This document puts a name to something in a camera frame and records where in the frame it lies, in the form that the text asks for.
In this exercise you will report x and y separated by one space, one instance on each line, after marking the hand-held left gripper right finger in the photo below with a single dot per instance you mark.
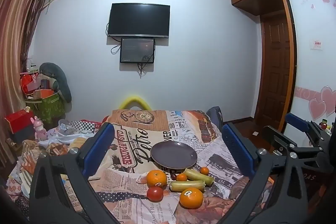
237 151

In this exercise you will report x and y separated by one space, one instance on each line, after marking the dark grey round plate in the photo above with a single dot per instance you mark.
173 155

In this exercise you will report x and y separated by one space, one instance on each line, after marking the red tomato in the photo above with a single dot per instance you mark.
155 193

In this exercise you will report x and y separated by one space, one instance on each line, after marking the green patterned box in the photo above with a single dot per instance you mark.
48 109

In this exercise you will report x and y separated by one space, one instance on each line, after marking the checkered cloth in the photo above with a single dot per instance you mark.
86 125

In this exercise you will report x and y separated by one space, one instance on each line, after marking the small tangerine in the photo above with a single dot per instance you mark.
204 170
181 177

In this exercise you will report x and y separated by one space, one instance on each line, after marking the small colourful figurines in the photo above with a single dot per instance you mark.
325 125

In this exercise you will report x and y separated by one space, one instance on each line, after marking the white cloth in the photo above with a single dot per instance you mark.
65 136

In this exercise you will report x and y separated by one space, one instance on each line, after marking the green husked corn cob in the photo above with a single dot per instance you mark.
198 176
187 185

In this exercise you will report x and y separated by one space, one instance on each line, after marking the small black wall monitor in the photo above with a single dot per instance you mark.
137 50

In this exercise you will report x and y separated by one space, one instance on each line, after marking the red gift box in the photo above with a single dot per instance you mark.
18 120

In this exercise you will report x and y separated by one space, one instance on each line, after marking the black wall television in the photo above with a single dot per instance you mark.
139 19

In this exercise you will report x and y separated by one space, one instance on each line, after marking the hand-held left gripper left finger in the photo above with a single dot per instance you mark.
101 145

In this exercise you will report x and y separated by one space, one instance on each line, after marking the pink rabbit toy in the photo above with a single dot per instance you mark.
39 129

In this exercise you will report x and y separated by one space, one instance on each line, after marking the newspaper print tablecloth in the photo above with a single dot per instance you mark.
147 124

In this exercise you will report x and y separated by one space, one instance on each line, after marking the dark red jujube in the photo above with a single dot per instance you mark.
173 176

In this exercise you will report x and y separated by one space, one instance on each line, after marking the blue chair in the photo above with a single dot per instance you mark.
216 116

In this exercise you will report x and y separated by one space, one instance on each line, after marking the striped brown curtain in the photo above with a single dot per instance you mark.
18 29

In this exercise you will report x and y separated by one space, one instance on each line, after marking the orange cardboard box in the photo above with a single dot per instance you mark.
43 93

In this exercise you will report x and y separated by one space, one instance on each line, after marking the red bag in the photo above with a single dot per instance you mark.
27 83

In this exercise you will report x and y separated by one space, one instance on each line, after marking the large orange with sticker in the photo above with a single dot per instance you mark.
156 177
191 199

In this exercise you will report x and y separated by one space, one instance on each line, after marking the red white sticker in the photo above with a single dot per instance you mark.
317 44

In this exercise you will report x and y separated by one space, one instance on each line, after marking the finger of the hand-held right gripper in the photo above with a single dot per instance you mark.
275 136
296 121

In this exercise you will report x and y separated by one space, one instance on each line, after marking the grey plush pillow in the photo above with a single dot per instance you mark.
61 77

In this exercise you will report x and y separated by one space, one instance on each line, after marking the yellow chair back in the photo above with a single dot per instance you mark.
134 100

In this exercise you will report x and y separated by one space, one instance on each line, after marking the brown wooden door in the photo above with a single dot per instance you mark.
275 69

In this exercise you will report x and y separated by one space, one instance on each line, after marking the white heart print wardrobe door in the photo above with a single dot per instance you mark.
312 74

